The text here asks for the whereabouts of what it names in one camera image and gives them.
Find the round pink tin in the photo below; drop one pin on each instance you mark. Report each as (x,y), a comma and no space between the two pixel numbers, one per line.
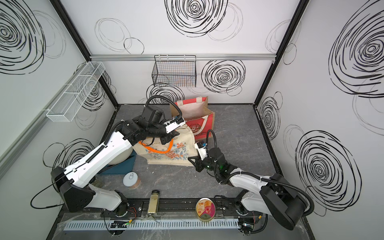
(205,209)

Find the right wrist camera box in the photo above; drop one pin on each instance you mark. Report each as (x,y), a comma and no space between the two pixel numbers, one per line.
(202,149)

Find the black corner frame post left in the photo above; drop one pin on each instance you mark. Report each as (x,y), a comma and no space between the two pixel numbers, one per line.
(66,20)

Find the aluminium wall rail left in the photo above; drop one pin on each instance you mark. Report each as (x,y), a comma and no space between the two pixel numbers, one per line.
(13,152)

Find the black wire wall basket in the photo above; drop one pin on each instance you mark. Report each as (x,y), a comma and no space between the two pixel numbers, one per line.
(175,73)

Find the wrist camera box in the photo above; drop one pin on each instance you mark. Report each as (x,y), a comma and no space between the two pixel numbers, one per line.
(173,124)
(202,149)

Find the beige floral canvas tote bag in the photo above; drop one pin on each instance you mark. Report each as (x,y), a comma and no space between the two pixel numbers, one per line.
(174,153)

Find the white lidded jar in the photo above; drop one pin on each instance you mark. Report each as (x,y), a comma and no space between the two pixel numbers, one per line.
(132,180)

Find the aluminium wall rail back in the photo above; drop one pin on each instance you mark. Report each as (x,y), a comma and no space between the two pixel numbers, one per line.
(183,57)

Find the black corner frame post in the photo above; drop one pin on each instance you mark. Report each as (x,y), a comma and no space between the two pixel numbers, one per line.
(66,20)
(302,5)

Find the white slotted cable duct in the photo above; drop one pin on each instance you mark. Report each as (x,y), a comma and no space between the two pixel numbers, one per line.
(169,224)

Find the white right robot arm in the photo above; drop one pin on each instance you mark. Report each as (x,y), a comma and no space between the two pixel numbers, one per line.
(273,196)

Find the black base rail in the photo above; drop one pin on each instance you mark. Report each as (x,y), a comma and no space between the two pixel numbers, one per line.
(139,207)

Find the red jute Christmas bag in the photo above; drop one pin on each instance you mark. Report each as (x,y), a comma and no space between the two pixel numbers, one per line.
(198,117)

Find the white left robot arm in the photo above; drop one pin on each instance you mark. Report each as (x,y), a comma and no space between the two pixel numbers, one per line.
(73,182)

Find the teal tray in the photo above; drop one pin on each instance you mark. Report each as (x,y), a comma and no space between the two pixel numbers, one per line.
(121,168)

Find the white wire wall shelf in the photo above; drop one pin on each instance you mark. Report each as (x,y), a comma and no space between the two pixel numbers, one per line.
(84,91)

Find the glass spice bottle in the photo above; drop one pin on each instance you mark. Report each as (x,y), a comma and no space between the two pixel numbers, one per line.
(154,202)

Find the black corner frame post right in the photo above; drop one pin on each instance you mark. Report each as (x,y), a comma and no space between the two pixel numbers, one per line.
(302,5)

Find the grey round plate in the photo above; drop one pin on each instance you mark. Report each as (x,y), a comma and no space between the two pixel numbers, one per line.
(121,157)

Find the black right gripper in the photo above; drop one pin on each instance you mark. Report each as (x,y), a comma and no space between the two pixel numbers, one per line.
(196,159)

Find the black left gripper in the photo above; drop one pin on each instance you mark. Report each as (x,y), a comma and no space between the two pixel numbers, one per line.
(170,136)

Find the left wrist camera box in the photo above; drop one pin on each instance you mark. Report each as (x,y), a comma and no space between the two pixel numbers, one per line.
(173,124)

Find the aluminium wall rail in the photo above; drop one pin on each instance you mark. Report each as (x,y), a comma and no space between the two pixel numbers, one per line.
(183,57)
(13,152)

